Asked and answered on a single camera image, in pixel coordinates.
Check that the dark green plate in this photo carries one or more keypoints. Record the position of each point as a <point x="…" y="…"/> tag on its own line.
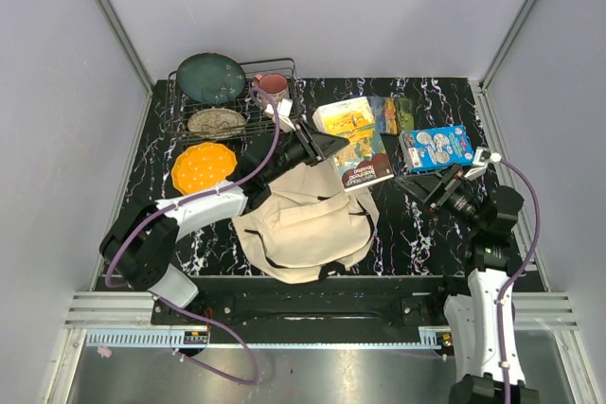
<point x="210" y="78"/>

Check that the aluminium frame rail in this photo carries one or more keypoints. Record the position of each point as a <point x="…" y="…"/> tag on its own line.
<point x="121" y="35"/>

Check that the blue comic book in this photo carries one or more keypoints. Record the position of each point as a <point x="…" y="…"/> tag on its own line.
<point x="436" y="148"/>

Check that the pink patterned mug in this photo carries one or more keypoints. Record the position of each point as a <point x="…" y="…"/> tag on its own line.
<point x="274" y="85"/>

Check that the cream canvas student bag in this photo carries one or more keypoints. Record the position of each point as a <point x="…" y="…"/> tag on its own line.
<point x="309" y="228"/>

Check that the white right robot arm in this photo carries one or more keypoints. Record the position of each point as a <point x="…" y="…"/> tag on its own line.
<point x="480" y="312"/>

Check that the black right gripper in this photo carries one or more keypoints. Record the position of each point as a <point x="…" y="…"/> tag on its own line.
<point x="420" y="185"/>

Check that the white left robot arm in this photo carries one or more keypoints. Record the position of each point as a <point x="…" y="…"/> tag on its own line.
<point x="140" y="244"/>

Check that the yellow picture book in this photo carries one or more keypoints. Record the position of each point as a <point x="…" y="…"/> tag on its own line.
<point x="363" y="161"/>

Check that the Animal Farm paperback book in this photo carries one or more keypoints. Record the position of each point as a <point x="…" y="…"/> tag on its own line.
<point x="393" y="115"/>

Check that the wire dish rack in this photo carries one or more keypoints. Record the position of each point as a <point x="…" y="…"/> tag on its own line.
<point x="179" y="108"/>

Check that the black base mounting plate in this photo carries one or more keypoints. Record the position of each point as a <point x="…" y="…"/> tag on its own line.
<point x="354" y="308"/>

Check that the white cable duct strip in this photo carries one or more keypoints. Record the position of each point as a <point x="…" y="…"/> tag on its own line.
<point x="181" y="338"/>

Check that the beige patterned plate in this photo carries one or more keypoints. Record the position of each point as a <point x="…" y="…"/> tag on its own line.
<point x="216" y="123"/>

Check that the orange dotted plate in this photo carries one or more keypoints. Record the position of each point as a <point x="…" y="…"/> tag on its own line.
<point x="202" y="166"/>

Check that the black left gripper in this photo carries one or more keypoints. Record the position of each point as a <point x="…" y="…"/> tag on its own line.
<point x="315" y="145"/>

